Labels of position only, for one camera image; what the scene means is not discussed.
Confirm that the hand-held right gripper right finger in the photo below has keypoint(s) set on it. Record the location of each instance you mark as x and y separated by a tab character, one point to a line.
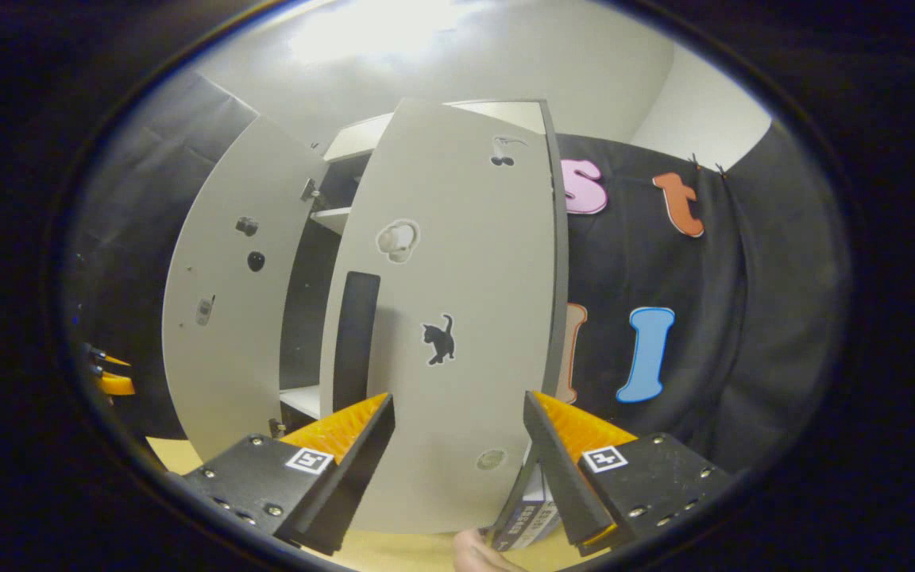
565	477

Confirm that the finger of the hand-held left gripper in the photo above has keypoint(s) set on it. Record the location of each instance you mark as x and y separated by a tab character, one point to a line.
112	359
117	384

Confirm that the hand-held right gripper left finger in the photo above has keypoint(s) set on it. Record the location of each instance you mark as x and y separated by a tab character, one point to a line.
346	477

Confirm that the white cabinet door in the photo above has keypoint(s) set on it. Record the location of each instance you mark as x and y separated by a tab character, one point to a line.
227	357
465	262

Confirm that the white shoe cabinet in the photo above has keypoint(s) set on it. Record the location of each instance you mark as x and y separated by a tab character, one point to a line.
305	318

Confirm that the white cabinet shelf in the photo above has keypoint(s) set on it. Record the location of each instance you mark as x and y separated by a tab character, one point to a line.
334	218
303	401

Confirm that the blue white box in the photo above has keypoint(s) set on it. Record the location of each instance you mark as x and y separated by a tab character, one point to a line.
533	512

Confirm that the black backdrop cloth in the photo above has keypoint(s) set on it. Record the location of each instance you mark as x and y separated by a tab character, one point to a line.
743	318

